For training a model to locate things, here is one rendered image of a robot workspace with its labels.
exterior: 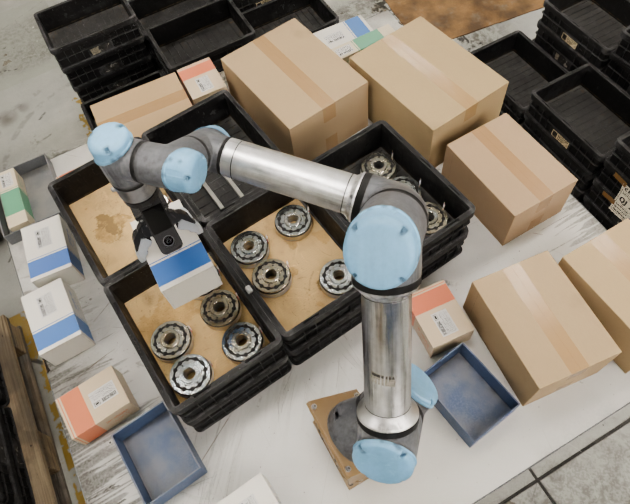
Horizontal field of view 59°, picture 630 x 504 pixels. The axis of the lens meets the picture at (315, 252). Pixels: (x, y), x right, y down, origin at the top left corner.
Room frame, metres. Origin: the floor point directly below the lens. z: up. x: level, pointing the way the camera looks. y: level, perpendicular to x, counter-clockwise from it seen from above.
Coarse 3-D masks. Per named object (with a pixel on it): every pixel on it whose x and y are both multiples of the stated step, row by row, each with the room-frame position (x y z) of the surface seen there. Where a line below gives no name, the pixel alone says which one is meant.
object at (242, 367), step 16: (208, 240) 0.78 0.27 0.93; (224, 256) 0.73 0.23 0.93; (128, 272) 0.73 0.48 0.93; (240, 288) 0.63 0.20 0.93; (112, 304) 0.64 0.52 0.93; (256, 304) 0.58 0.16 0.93; (128, 336) 0.55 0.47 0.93; (144, 352) 0.50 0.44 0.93; (256, 352) 0.46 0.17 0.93; (272, 352) 0.46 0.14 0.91; (240, 368) 0.43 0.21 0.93; (160, 384) 0.42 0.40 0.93; (224, 384) 0.40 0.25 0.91; (192, 400) 0.37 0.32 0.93
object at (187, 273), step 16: (176, 208) 0.75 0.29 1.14; (192, 240) 0.66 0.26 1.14; (160, 256) 0.63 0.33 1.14; (176, 256) 0.62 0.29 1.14; (192, 256) 0.62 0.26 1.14; (208, 256) 0.61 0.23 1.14; (160, 272) 0.59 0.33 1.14; (176, 272) 0.58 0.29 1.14; (192, 272) 0.58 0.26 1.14; (208, 272) 0.58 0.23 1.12; (160, 288) 0.55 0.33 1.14; (176, 288) 0.56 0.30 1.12; (192, 288) 0.57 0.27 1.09; (208, 288) 0.58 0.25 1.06; (176, 304) 0.55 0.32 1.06
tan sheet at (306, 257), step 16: (256, 224) 0.87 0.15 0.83; (272, 224) 0.87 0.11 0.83; (272, 240) 0.81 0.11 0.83; (304, 240) 0.80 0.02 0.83; (320, 240) 0.79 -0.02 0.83; (272, 256) 0.76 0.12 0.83; (288, 256) 0.75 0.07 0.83; (304, 256) 0.75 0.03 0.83; (320, 256) 0.74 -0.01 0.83; (336, 256) 0.73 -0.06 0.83; (304, 272) 0.70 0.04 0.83; (304, 288) 0.65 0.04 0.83; (320, 288) 0.64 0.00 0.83; (272, 304) 0.62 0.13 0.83; (288, 304) 0.61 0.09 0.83; (304, 304) 0.60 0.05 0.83; (320, 304) 0.60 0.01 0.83; (288, 320) 0.57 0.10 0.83
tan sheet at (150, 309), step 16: (224, 288) 0.69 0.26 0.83; (128, 304) 0.69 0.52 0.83; (144, 304) 0.68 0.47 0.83; (160, 304) 0.67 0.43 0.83; (192, 304) 0.66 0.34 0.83; (144, 320) 0.63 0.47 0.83; (160, 320) 0.63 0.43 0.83; (176, 320) 0.62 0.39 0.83; (192, 320) 0.61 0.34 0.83; (240, 320) 0.59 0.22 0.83; (144, 336) 0.59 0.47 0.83; (208, 336) 0.56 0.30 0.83; (192, 352) 0.52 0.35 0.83; (208, 352) 0.52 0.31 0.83; (224, 368) 0.47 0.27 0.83
